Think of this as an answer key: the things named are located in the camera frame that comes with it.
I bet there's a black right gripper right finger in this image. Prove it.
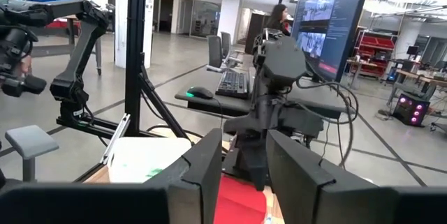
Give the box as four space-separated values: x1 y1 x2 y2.
266 129 447 224

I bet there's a white plastic bin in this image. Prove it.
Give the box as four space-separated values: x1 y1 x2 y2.
106 136 193 184

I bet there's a silver aluminium bar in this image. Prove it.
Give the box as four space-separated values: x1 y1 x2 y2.
100 112 132 165

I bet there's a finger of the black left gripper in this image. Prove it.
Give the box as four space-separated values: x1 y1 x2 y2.
240 139 269 193

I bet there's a person's hand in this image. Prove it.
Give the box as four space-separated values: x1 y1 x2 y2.
19 54 34 77

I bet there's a red storage rack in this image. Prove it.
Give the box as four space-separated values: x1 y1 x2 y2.
353 29 398 78

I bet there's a dark grey desk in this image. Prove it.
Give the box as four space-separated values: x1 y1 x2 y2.
173 65 352 120

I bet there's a green toothbrush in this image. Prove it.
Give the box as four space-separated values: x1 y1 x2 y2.
145 167 164 179

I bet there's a person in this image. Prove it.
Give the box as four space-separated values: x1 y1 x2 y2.
264 3 293 38

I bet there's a wooden workbench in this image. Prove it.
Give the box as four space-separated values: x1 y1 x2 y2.
344 58 447 113

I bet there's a black computer monitor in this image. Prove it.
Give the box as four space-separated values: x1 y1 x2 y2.
291 0 374 83

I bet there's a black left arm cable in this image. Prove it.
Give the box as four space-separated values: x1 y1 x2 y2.
295 75 360 171

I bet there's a dark brown cabinet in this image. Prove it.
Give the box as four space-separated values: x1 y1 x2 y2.
244 13 270 56

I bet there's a red plastic bin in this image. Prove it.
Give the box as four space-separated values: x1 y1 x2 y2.
212 174 269 224

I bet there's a black computer mouse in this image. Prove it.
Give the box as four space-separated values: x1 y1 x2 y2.
185 86 215 100

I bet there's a black keyboard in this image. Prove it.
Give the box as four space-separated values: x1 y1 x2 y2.
214 70 250 100

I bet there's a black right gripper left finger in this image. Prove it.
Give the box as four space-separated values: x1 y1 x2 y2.
0 128 224 224

